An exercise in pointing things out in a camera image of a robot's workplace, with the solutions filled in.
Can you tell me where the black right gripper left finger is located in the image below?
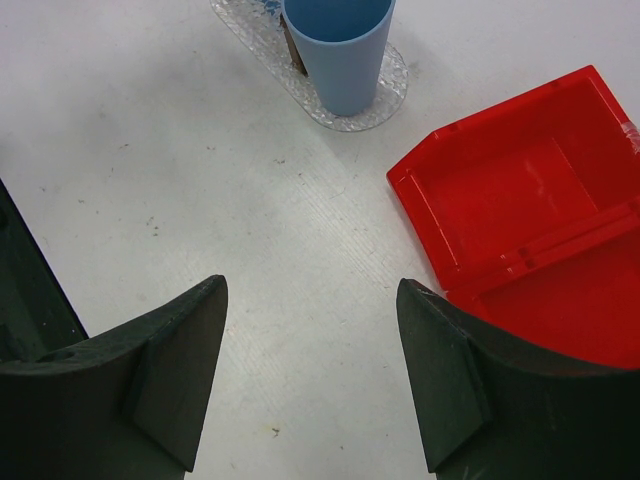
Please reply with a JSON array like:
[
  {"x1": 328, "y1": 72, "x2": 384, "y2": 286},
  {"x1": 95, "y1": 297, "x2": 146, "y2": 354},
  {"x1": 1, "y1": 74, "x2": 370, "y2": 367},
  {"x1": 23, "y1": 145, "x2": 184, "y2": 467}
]
[{"x1": 1, "y1": 275, "x2": 228, "y2": 479}]

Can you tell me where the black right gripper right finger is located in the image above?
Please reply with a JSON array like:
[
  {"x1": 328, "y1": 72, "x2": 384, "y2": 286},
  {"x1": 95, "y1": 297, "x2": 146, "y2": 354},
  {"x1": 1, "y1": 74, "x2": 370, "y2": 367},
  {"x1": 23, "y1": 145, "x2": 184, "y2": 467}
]
[{"x1": 396, "y1": 279, "x2": 639, "y2": 479}]

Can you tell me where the blue plastic cup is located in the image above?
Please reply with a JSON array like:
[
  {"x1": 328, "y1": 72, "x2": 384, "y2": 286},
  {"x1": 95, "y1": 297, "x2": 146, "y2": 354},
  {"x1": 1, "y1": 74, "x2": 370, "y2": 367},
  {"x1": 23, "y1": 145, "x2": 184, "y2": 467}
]
[{"x1": 282, "y1": 0, "x2": 395, "y2": 116}]

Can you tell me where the clear textured acrylic tray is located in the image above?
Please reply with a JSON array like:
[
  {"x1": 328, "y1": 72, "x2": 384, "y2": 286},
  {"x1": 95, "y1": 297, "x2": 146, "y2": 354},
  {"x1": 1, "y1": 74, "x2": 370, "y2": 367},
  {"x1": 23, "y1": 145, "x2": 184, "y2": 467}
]
[{"x1": 211, "y1": 0, "x2": 409, "y2": 132}]

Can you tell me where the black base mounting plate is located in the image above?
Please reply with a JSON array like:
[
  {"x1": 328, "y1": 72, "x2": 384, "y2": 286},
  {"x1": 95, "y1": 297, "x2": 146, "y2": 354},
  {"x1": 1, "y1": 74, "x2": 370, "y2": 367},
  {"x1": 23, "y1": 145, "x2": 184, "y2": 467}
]
[{"x1": 1, "y1": 187, "x2": 88, "y2": 363}]

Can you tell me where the red plastic bin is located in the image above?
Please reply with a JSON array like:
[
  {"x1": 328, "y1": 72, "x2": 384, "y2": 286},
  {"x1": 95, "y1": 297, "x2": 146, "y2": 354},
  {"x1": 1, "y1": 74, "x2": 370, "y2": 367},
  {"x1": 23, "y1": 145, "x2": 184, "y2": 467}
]
[{"x1": 387, "y1": 65, "x2": 639, "y2": 370}]

